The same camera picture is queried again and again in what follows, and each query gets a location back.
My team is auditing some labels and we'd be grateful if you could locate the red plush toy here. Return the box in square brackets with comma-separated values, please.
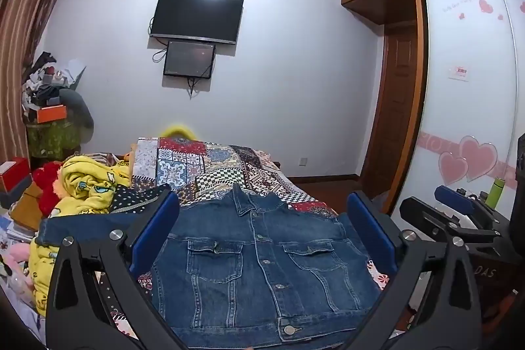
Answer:
[33, 161, 67, 212]

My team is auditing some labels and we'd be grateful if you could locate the blue denim jacket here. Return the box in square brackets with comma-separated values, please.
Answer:
[35, 184, 385, 349]

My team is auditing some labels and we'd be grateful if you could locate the small black wall monitor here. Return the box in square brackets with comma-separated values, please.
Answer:
[163, 40, 217, 80]

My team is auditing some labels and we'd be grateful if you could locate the yellow cartoon blanket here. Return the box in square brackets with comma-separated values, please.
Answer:
[28, 154, 133, 319]

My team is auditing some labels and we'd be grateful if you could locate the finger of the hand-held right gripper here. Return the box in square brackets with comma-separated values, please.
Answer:
[399, 197, 499, 243]
[435, 186, 487, 214]

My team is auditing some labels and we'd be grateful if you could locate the green bottle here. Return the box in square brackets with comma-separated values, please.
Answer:
[485, 178, 505, 210]

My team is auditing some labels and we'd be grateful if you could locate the black wall television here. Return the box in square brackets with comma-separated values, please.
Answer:
[149, 0, 245, 46]

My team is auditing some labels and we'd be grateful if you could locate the yellow plush object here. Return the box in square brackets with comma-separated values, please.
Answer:
[159, 123, 198, 140]

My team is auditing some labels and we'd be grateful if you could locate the patchwork patterned bedspread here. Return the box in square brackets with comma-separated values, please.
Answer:
[94, 137, 390, 340]

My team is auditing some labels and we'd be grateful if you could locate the navy dotted cloth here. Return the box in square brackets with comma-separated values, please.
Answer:
[110, 186, 173, 212]

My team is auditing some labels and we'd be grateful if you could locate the brown wooden door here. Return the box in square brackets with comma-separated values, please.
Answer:
[361, 22, 423, 207]

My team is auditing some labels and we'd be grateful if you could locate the red box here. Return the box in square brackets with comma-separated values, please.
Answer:
[0, 157, 32, 193]

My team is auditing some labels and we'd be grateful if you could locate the black case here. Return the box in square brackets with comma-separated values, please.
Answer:
[508, 133, 525, 237]

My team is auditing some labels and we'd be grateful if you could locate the white heart-print sliding door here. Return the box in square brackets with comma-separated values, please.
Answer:
[389, 0, 525, 220]

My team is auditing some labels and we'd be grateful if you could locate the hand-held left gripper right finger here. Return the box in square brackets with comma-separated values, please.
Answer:
[346, 191, 483, 350]

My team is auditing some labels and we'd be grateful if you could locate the pink plush toy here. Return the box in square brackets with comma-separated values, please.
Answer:
[0, 242, 34, 306]

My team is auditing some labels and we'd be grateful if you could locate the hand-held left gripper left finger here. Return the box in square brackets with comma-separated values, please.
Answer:
[45, 188, 187, 350]

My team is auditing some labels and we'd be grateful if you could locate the brown striped curtain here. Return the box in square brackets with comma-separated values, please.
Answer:
[0, 0, 85, 167]

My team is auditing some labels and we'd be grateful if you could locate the pile of clutter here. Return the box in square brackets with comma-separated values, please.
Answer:
[20, 51, 88, 117]

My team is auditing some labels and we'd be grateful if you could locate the orange box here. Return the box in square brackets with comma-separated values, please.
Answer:
[36, 104, 67, 124]

